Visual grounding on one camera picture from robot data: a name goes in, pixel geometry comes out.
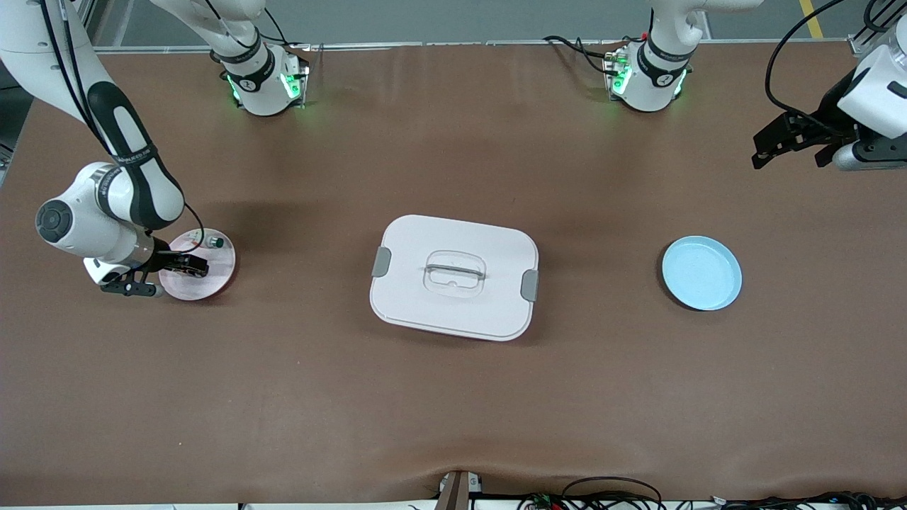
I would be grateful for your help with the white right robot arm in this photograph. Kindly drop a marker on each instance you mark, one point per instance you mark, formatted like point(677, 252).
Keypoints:
point(92, 219)

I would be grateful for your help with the green push-button switch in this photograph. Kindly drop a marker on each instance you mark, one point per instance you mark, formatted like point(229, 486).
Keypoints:
point(212, 241)

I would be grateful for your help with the pink round plate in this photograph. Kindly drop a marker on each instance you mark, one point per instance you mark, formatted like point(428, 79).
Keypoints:
point(205, 287)

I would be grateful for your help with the aluminium frame post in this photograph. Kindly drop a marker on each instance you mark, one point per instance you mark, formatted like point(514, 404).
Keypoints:
point(86, 18)
point(859, 44)

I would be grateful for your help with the aluminium table edge rail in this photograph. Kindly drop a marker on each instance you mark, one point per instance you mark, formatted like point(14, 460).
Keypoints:
point(368, 47)

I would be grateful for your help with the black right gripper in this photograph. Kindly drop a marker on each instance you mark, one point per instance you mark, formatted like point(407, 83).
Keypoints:
point(168, 263)

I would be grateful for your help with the white lidded storage box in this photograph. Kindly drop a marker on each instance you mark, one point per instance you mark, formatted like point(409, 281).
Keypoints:
point(425, 312)

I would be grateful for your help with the light blue round plate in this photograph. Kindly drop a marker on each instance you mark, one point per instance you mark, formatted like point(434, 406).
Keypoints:
point(701, 273)

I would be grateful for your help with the brown camera mount post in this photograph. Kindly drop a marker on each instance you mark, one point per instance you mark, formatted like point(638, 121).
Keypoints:
point(457, 492)

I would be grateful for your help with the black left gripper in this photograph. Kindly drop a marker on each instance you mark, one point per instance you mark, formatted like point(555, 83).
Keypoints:
point(830, 113)

